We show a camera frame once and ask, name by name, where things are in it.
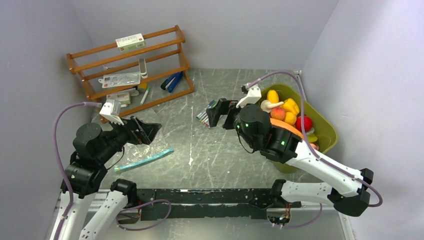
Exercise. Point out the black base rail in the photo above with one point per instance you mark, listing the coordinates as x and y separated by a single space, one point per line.
255 203

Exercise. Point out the olive green plastic bin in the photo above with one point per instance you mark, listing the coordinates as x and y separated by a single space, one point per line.
326 134

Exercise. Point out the yellow toy lemon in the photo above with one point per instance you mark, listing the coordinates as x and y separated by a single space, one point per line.
290 118

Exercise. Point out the white upright device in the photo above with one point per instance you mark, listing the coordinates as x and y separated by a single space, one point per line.
143 68

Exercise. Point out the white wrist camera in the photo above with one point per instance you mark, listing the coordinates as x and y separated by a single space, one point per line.
252 95
111 111

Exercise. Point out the yellow toy mango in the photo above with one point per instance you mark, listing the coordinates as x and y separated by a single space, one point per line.
272 96

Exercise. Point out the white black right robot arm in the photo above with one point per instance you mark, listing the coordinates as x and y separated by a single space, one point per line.
344 188

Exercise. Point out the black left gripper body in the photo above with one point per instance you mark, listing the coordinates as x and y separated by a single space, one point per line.
136 135

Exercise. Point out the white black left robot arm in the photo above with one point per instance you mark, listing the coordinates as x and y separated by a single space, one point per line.
83 176

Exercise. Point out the wooden three-tier rack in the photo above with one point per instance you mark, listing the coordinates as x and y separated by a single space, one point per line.
160 65

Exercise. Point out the toy peach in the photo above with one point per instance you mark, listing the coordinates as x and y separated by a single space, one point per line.
278 113

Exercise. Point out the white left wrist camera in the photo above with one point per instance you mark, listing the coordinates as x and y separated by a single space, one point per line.
111 111

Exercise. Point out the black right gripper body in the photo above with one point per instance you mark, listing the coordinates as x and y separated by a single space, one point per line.
232 113

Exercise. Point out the white green box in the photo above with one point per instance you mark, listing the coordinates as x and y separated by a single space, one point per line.
130 43

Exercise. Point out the small white box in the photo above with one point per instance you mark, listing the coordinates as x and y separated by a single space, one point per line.
123 97

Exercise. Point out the yellow toy bell pepper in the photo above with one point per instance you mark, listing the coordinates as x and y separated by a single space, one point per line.
290 106

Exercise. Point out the orange toy papaya slice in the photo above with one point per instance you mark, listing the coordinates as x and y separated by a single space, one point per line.
284 125

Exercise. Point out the clear zip top bag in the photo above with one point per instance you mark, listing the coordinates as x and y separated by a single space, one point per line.
134 156

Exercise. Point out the flat white package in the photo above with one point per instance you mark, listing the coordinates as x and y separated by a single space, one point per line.
120 79

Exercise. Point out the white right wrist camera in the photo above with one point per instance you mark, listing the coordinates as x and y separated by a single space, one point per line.
252 95

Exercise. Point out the coloured marker pen set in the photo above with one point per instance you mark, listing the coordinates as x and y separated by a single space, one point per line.
203 116

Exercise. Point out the red toy pomegranate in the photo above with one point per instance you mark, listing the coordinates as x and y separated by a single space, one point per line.
306 121

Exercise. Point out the blue stapler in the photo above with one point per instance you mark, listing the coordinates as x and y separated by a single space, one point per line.
171 82

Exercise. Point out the white green marker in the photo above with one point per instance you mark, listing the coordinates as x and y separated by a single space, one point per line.
145 94

